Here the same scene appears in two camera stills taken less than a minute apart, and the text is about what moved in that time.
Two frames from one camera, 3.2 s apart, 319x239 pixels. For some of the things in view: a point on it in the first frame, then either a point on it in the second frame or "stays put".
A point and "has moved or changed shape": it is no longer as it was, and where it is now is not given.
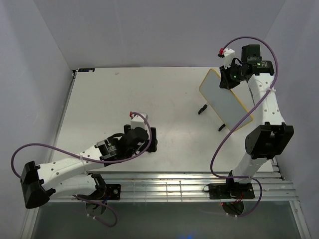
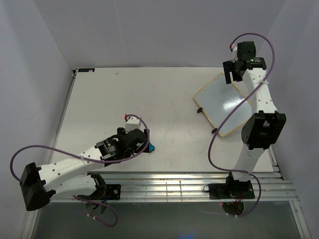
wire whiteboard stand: [202, 108] -> [214, 130]
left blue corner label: [86, 69] stays put
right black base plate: [235, 190] stays put
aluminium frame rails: [70, 186] stays put
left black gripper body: [129, 154] stays put
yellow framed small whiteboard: [223, 101] has moved or changed shape
